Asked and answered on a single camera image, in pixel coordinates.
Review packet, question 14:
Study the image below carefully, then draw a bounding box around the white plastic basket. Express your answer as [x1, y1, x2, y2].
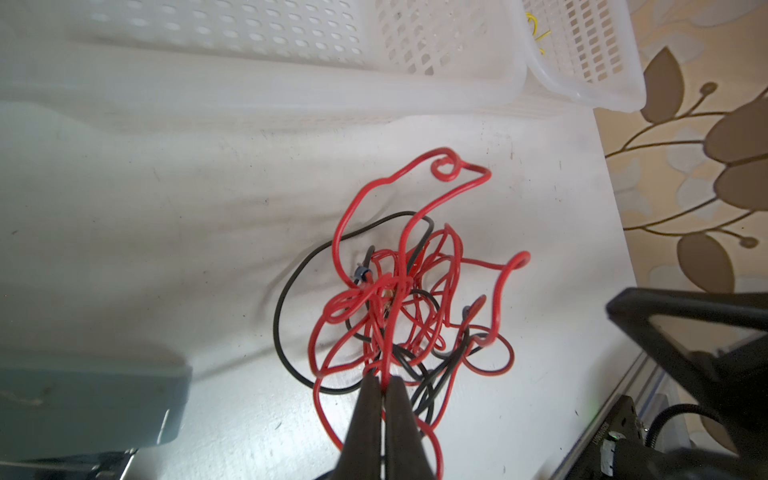
[0, 0, 529, 130]
[510, 0, 646, 113]

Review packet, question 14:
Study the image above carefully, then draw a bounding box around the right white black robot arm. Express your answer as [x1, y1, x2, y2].
[566, 288, 767, 479]

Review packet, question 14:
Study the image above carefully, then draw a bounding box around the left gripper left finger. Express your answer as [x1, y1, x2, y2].
[330, 373, 383, 480]

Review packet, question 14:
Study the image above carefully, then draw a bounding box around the red cable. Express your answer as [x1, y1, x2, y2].
[308, 147, 533, 480]

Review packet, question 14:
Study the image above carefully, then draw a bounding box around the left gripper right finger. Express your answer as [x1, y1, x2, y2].
[384, 377, 436, 480]

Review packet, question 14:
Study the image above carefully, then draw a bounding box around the middle white plastic basket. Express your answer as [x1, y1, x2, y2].
[0, 0, 529, 130]

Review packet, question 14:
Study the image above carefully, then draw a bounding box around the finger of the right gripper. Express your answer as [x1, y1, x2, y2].
[606, 288, 767, 444]

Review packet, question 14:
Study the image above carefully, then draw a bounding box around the black cable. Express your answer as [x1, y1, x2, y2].
[272, 211, 487, 424]

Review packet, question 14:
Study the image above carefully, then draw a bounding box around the right white plastic basket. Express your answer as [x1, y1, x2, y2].
[510, 0, 646, 113]

